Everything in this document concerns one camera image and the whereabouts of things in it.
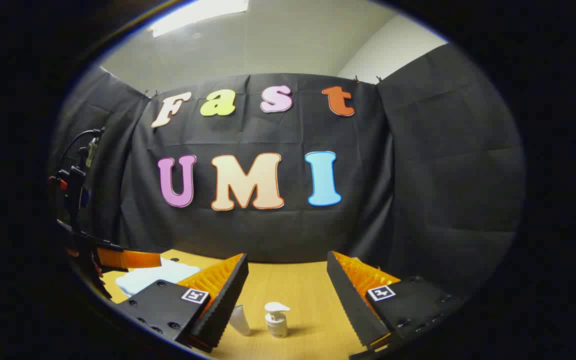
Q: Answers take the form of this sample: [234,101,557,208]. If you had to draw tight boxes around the ceiling light panel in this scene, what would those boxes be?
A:
[148,0,250,39]

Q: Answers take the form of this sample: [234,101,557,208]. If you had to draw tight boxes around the white pump bottle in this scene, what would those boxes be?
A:
[264,301,291,339]

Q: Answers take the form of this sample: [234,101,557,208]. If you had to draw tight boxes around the white squeeze tube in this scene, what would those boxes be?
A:
[228,304,252,337]

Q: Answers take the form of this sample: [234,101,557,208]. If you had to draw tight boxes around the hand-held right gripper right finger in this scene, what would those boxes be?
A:
[326,251,468,359]

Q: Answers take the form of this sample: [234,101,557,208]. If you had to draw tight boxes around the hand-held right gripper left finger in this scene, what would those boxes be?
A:
[117,252,250,353]

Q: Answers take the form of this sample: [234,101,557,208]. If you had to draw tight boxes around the black cable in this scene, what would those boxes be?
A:
[60,129,104,163]

